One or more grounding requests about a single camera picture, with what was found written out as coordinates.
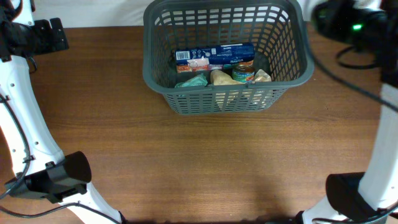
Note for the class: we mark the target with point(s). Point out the grey plastic shopping basket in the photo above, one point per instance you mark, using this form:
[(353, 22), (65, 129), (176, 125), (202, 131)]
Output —
[(275, 28)]

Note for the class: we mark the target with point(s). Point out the blue cardboard food box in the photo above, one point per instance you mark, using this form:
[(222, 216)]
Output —
[(213, 58)]

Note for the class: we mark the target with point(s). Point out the teal wet wipes packet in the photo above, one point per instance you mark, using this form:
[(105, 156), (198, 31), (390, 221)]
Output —
[(199, 80)]

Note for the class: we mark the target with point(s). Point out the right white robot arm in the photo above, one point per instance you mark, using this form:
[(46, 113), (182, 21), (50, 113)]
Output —
[(369, 196)]

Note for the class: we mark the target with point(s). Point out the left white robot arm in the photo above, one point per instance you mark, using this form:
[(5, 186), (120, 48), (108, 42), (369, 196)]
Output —
[(41, 169)]

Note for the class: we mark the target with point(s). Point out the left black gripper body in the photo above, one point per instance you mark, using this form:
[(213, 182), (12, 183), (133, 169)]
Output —
[(42, 38)]

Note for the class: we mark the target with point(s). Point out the silver pull-tab tin can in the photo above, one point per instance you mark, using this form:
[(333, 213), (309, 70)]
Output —
[(243, 73)]

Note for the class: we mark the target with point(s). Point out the tan grain pouch bag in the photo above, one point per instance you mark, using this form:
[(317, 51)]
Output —
[(218, 78)]

